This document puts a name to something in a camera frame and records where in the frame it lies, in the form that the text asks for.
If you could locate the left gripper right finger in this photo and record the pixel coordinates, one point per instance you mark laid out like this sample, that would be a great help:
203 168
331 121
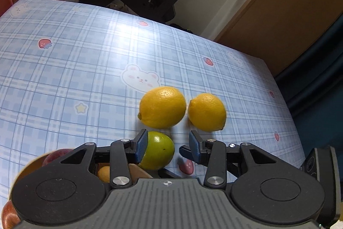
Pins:
213 156

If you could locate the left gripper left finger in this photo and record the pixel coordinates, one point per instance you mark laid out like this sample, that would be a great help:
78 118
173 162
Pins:
125 152

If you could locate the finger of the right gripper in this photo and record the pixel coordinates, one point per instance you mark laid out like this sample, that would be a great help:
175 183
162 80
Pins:
237 164

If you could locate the green apple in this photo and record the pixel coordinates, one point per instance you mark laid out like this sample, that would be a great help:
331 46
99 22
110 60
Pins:
159 152

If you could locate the yellow lemon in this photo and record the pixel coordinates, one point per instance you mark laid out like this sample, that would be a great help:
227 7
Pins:
207 112
162 107

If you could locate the red apple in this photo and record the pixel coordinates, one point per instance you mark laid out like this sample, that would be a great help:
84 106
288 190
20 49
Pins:
55 155

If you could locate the cream round plate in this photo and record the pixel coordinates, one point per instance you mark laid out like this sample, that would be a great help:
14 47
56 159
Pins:
30 167

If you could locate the dark purple mangosteen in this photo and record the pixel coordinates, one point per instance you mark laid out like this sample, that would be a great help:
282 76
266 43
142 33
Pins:
136 173

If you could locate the dark teal curtain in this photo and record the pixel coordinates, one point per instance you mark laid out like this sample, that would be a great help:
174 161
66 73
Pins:
312 89

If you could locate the blue plaid strawberry tablecloth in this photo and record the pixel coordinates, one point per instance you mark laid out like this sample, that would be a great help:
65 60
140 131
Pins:
73 73

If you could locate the brown wooden wardrobe panel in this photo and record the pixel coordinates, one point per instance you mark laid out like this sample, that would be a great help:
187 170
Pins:
278 31

